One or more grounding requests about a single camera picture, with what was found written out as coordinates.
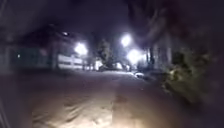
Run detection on tree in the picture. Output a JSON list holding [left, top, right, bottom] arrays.
[[96, 38, 115, 70]]

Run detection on dark asphalt road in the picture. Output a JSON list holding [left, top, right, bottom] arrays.
[[0, 68, 201, 128]]

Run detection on bright street lamp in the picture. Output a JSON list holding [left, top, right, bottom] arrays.
[[120, 33, 133, 48], [74, 42, 89, 69], [126, 48, 143, 66]]

